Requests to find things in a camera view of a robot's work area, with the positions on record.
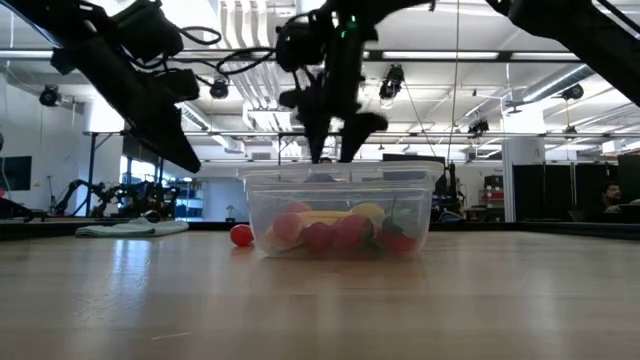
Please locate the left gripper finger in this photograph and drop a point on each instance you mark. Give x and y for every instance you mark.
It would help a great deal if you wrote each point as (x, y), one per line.
(165, 140)

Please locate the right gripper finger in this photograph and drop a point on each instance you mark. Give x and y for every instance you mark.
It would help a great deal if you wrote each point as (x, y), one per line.
(357, 132)
(317, 110)

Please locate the yellow toy lemon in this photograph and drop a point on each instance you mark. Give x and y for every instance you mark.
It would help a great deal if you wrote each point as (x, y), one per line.
(367, 210)

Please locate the clear plastic tupperware container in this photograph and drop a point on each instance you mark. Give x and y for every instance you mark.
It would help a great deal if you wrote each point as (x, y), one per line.
(280, 192)

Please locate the red toy cherry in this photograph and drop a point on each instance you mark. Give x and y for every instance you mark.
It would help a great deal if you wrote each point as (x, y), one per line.
(242, 235)

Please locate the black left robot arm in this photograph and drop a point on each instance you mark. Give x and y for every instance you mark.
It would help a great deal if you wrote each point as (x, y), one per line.
(30, 12)

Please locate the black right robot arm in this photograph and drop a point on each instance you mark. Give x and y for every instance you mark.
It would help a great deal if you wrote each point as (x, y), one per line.
(575, 30)

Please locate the black monitor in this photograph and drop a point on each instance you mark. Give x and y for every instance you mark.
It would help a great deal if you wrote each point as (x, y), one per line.
(415, 157)

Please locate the black background robot arms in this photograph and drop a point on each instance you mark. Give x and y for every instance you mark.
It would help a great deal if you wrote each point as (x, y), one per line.
(125, 197)

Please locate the teal folded cloth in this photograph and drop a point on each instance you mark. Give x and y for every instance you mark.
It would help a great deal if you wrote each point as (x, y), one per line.
(130, 229)

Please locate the black overhead beam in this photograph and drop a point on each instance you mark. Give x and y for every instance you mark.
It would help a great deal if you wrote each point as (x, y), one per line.
(450, 55)

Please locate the person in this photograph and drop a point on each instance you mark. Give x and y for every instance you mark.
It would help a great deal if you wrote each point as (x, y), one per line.
(607, 200)

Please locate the black ceiling camera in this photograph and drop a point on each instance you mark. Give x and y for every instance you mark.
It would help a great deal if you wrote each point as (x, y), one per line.
(219, 89)
(391, 82)
(50, 95)
(572, 92)

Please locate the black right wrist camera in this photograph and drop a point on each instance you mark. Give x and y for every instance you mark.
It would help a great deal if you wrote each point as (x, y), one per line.
(297, 45)

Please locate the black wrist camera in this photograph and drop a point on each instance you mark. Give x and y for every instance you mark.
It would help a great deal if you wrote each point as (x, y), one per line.
(297, 45)
(147, 30)

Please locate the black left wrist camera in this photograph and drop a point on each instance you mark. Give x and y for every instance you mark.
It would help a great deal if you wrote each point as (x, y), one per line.
(147, 30)

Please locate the black background rig frame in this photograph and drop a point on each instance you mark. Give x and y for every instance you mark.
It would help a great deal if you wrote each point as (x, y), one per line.
(91, 170)

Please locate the dark wall screen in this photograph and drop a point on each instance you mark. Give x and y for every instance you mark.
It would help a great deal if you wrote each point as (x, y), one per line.
(15, 172)

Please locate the black metal table frame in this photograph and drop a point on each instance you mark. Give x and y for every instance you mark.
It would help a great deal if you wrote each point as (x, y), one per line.
(30, 227)

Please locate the black partition wall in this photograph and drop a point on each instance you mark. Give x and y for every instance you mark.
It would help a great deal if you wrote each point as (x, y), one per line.
(560, 192)

